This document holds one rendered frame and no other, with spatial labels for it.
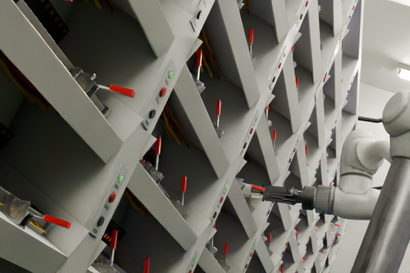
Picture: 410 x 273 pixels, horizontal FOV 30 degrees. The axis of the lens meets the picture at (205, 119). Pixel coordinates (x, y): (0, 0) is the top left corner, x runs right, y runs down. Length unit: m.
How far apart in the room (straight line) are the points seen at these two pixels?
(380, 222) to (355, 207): 0.56
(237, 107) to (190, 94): 0.53
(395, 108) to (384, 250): 0.33
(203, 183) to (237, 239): 0.70
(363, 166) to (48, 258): 1.42
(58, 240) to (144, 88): 0.28
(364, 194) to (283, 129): 0.46
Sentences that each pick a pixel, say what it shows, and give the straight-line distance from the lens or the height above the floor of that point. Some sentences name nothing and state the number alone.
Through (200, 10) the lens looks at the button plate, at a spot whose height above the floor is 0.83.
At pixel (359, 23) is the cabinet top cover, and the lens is 3.28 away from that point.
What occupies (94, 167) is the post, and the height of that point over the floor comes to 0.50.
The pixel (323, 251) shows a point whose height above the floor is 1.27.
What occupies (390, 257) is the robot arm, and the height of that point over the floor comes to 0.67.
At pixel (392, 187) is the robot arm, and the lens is 1.84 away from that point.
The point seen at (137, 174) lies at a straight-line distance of 1.36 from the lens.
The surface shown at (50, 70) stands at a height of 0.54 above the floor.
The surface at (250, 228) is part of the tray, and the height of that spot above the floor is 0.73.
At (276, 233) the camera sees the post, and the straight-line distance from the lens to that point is 3.32.
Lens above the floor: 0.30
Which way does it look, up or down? 16 degrees up
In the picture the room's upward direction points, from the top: 25 degrees clockwise
